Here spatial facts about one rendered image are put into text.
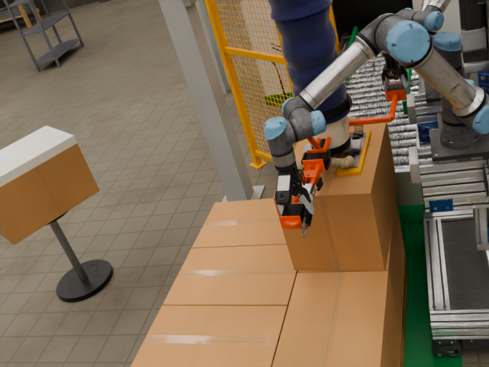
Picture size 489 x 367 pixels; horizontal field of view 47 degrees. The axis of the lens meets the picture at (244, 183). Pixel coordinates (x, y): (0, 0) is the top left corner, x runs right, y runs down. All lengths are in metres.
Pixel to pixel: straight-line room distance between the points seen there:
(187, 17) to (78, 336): 2.03
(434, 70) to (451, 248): 1.36
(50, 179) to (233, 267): 1.33
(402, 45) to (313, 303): 1.12
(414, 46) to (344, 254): 0.99
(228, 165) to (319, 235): 1.67
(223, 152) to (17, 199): 1.37
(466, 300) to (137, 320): 1.85
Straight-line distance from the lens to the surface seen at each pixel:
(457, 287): 2.82
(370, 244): 2.34
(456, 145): 2.19
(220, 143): 3.83
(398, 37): 1.76
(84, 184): 3.56
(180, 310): 2.55
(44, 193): 3.47
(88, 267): 4.08
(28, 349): 3.76
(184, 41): 3.59
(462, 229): 3.14
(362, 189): 2.21
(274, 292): 2.45
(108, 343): 3.45
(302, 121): 1.77
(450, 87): 1.92
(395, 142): 3.30
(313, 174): 2.10
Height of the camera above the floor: 2.16
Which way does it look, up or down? 30 degrees down
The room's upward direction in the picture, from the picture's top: 18 degrees counter-clockwise
